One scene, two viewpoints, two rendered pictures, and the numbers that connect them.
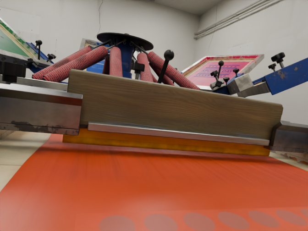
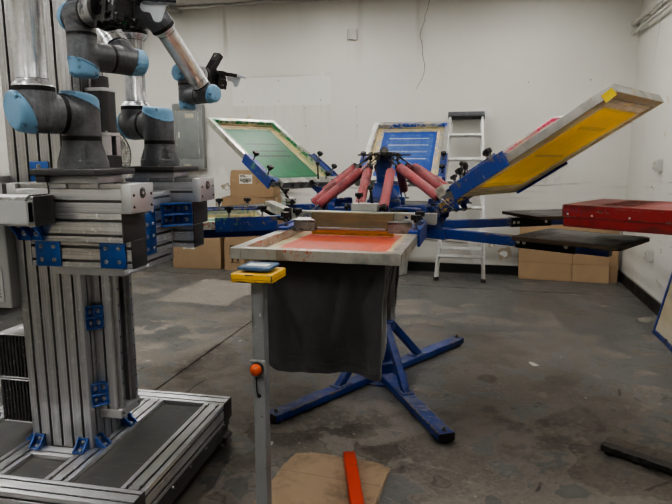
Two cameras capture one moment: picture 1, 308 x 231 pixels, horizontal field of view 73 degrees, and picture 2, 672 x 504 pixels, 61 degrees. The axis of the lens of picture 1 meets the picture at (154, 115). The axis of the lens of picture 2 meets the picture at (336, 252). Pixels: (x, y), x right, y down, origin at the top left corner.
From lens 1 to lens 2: 2.22 m
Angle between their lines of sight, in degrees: 32
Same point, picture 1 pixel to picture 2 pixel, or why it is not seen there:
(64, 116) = (310, 225)
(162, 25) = (548, 28)
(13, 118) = (298, 227)
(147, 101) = (335, 218)
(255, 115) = (379, 219)
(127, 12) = (473, 24)
